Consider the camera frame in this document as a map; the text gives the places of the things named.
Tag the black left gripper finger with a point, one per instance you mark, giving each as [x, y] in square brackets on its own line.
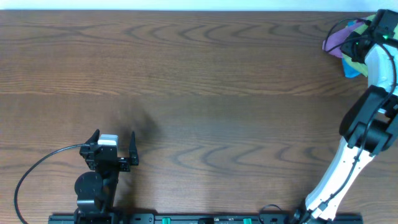
[94, 138]
[132, 146]

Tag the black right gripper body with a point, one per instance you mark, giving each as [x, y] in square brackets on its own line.
[351, 45]

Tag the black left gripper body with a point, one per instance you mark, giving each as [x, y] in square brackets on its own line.
[109, 157]

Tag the green cloth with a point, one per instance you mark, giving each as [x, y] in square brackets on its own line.
[361, 67]

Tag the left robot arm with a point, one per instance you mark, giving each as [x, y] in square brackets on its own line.
[96, 189]

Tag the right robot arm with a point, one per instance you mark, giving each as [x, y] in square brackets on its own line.
[367, 129]

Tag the purple cloth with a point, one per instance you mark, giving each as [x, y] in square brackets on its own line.
[341, 35]

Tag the blue cloth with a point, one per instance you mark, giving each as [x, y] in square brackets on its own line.
[348, 69]

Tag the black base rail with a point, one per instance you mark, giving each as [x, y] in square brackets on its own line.
[149, 218]

